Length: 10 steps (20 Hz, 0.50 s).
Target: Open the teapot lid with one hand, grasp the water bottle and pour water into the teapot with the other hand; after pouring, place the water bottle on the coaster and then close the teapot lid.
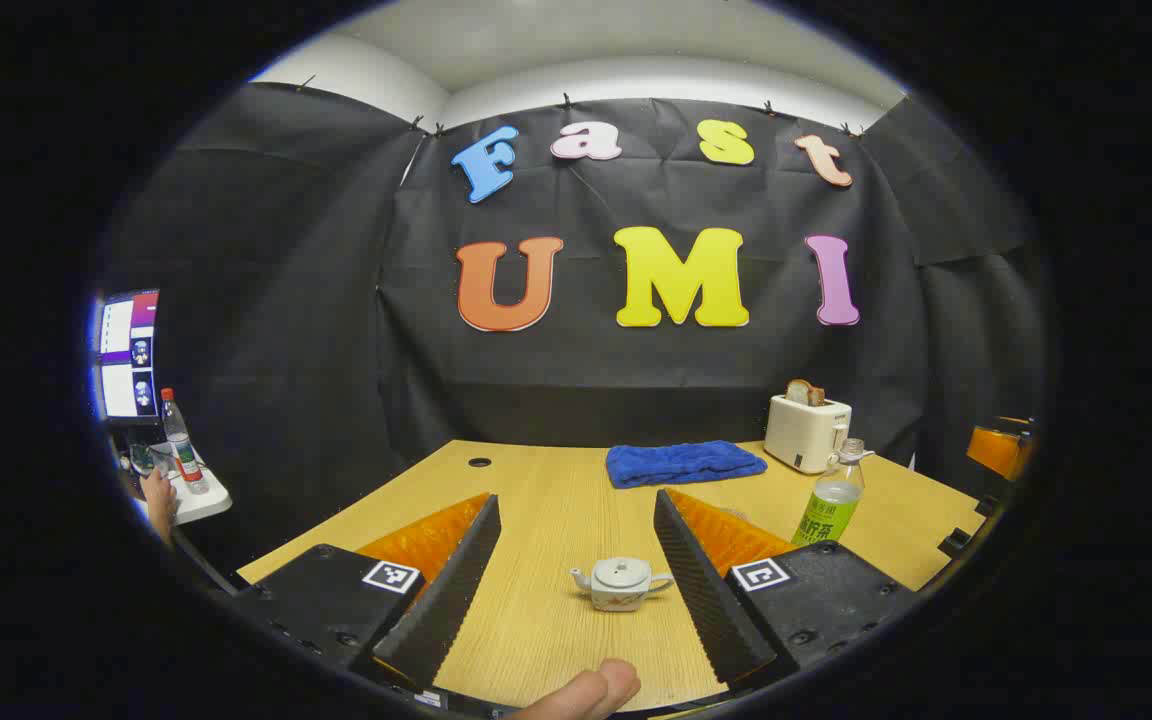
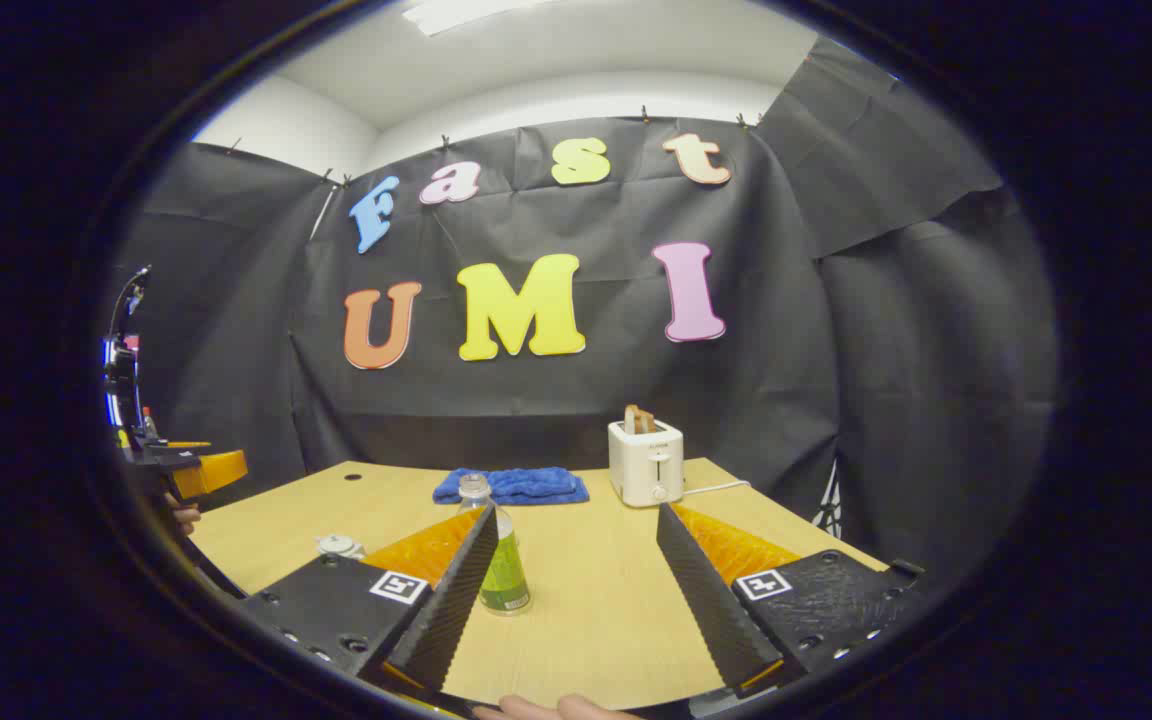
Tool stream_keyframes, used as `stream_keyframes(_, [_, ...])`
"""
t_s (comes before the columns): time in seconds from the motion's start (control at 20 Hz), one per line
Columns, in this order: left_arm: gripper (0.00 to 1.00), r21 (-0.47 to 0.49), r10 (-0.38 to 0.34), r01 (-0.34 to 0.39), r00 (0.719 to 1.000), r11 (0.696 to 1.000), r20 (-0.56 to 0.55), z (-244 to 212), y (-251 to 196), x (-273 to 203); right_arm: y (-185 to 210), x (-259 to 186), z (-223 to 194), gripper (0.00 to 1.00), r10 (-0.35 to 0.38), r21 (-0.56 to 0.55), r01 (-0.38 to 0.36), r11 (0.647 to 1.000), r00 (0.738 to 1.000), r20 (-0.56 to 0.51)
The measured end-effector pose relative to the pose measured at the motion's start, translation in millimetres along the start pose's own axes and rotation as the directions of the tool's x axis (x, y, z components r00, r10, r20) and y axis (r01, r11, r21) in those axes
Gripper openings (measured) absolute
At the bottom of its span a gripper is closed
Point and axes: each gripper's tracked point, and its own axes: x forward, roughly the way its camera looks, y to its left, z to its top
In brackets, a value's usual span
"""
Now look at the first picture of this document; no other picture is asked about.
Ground red cap plastic bottle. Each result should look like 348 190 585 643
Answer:
160 388 209 495

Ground white side table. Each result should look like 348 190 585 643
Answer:
131 440 233 528

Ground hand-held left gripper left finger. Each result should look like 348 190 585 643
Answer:
231 492 503 693

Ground computer monitor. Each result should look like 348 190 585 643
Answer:
96 290 160 421

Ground white toaster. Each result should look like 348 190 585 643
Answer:
764 393 853 475

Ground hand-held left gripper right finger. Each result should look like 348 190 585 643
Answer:
653 488 923 689

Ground green label water bottle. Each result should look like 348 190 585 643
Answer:
791 438 875 548

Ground white ceramic teacup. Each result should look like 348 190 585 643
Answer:
570 557 675 612

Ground blue towel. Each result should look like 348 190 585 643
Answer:
605 440 768 490

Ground black backdrop cloth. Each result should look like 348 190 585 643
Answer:
101 82 1047 581

